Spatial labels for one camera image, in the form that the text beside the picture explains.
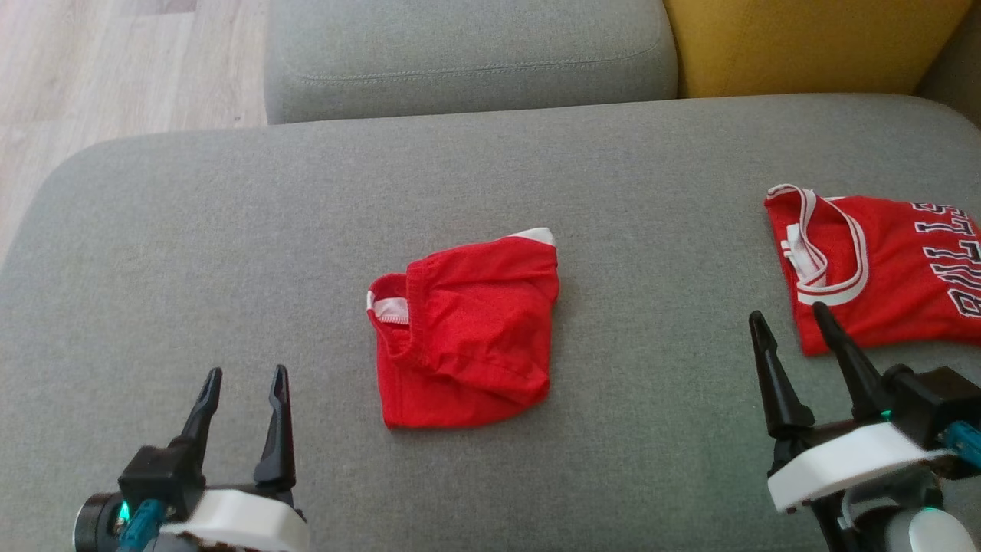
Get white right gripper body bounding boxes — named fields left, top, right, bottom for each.
left=768, top=422, right=947, bottom=552

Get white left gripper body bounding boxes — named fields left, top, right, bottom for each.
left=157, top=483, right=311, bottom=552

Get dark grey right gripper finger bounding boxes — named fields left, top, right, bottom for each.
left=812, top=301, right=890, bottom=422
left=749, top=310, right=816, bottom=442

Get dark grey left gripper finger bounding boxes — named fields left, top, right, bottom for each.
left=253, top=365, right=297, bottom=494
left=169, top=366, right=225, bottom=461

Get red shorts with white panels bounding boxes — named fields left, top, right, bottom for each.
left=366, top=227, right=562, bottom=430

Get red jersey with white trim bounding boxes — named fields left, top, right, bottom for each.
left=764, top=184, right=981, bottom=357

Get large grey sofa ottoman cushion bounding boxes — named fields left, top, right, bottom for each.
left=0, top=94, right=981, bottom=552

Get large yellow sofa backrest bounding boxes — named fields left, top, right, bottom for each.
left=663, top=0, right=976, bottom=99

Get grey sofa seat cushion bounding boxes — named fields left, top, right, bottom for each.
left=263, top=0, right=680, bottom=125

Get black left cable blue plug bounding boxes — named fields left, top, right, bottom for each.
left=115, top=498, right=166, bottom=552

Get black cable blue plug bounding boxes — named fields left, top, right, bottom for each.
left=939, top=420, right=981, bottom=470
left=115, top=498, right=166, bottom=552

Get black right cable blue plug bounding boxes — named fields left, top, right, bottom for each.
left=939, top=420, right=981, bottom=470

